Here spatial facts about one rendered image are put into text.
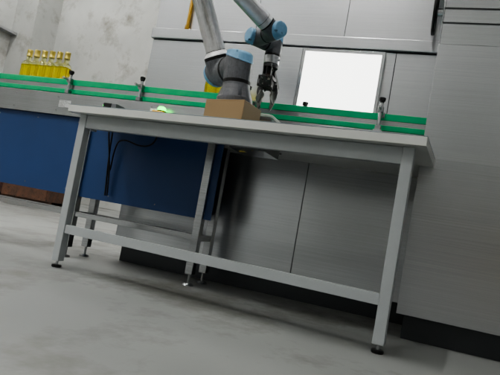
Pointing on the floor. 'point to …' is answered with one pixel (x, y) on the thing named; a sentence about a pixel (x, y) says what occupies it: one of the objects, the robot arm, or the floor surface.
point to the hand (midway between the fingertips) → (264, 108)
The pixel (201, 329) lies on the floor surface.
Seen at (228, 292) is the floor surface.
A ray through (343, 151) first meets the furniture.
